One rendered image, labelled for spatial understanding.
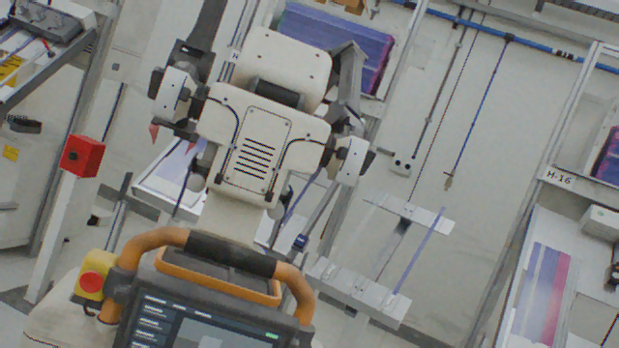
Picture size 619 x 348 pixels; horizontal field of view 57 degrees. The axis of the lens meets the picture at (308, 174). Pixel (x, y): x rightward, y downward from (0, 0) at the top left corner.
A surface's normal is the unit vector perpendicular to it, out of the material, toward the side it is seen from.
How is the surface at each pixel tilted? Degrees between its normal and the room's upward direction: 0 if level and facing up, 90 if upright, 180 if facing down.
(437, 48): 90
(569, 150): 90
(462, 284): 90
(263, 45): 48
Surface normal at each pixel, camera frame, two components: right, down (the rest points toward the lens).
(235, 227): 0.16, 0.03
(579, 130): -0.26, 0.02
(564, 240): 0.07, -0.65
